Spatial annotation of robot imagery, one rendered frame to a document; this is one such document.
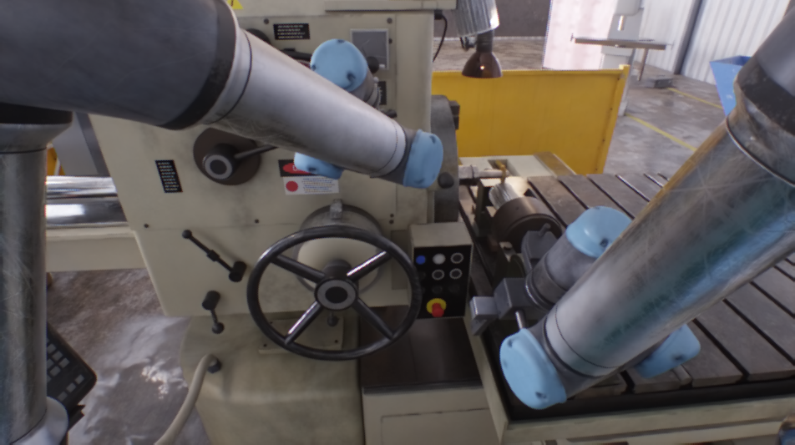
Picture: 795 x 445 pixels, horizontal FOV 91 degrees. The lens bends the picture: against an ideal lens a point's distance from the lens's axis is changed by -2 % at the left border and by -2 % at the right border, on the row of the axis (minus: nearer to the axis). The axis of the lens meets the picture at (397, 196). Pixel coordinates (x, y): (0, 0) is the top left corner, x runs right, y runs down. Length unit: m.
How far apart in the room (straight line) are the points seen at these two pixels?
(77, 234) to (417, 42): 1.24
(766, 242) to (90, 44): 0.36
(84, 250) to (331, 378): 0.96
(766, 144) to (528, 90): 3.43
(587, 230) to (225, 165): 0.72
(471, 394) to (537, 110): 2.65
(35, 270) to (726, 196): 0.47
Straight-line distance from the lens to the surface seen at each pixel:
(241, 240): 1.13
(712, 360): 1.43
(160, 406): 2.58
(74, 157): 2.04
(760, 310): 1.70
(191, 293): 1.29
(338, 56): 0.59
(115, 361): 2.93
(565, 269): 0.57
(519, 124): 3.73
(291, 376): 1.68
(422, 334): 1.75
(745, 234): 0.29
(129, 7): 0.26
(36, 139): 0.38
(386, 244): 0.81
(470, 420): 1.81
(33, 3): 0.26
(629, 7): 6.89
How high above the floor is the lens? 1.89
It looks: 28 degrees down
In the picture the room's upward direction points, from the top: straight up
